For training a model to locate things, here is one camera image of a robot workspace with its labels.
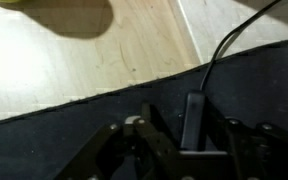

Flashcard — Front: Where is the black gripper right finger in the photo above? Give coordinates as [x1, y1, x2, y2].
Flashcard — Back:
[204, 99, 288, 180]

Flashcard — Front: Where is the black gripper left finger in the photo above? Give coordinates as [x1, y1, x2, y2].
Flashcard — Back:
[53, 101, 182, 180]

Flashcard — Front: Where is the black lamp cord with switch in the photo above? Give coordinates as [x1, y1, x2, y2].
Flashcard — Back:
[179, 0, 283, 152]

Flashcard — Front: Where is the black desk mat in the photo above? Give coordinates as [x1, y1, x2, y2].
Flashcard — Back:
[0, 36, 288, 180]

